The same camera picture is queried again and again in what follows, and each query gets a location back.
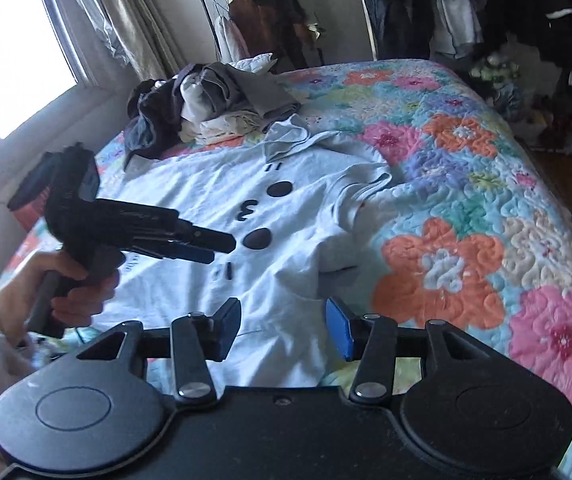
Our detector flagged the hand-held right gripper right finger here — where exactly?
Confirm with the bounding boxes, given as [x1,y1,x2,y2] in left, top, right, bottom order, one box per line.
[326,296,493,404]

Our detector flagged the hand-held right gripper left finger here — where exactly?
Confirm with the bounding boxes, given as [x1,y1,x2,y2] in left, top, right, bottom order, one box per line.
[73,297,243,407]

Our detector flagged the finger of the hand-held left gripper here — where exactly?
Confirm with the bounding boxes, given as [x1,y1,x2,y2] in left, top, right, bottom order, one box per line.
[176,219,238,255]
[165,241,216,265]

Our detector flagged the black folded clothes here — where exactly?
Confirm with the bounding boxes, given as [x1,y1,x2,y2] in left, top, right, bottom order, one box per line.
[7,156,53,212]

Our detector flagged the black clothes rack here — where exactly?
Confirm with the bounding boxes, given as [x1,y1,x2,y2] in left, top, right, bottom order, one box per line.
[192,0,328,68]

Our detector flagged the row of hanging clothes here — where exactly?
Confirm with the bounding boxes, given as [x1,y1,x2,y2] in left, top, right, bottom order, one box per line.
[353,0,572,92]

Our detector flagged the person's left hand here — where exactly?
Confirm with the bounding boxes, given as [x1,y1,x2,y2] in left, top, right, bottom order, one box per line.
[0,251,120,347]

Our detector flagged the pink suitcase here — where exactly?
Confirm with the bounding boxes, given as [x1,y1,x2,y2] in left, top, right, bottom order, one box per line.
[13,205,49,235]

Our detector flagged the cream cloth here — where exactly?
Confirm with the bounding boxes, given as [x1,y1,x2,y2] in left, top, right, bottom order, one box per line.
[178,109,269,145]

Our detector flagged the dark purple garment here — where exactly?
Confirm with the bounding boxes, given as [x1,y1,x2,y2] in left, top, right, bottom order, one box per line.
[124,77,189,162]

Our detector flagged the white cloth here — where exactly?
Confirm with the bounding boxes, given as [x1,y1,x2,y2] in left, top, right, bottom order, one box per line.
[178,54,274,126]

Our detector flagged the dark grey garment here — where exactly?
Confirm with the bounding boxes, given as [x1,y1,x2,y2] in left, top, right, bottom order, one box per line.
[198,62,302,122]

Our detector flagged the floral quilt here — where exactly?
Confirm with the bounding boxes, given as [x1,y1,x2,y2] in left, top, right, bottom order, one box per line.
[0,57,572,480]

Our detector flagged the window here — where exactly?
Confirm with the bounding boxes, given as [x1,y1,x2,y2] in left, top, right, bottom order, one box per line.
[0,0,92,143]

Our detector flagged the white hanging garment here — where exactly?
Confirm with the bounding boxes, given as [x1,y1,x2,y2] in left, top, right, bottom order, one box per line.
[213,12,249,63]

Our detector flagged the beige curtain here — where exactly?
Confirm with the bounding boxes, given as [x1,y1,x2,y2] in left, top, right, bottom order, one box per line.
[58,0,189,83]

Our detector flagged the brown hanging garment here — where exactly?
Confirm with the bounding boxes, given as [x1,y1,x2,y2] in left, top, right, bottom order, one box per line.
[226,0,323,67]

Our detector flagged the floor clutter pile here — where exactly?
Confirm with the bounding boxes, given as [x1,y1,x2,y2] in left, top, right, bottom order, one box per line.
[468,52,572,162]

